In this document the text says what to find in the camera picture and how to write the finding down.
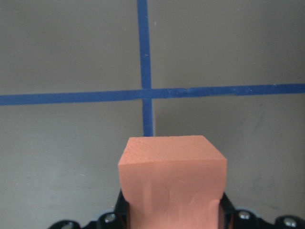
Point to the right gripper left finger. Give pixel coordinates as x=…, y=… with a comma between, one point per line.
x=120, y=211

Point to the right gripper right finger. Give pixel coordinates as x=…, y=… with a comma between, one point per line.
x=226, y=213

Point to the orange foam block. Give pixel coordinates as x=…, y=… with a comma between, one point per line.
x=172, y=182

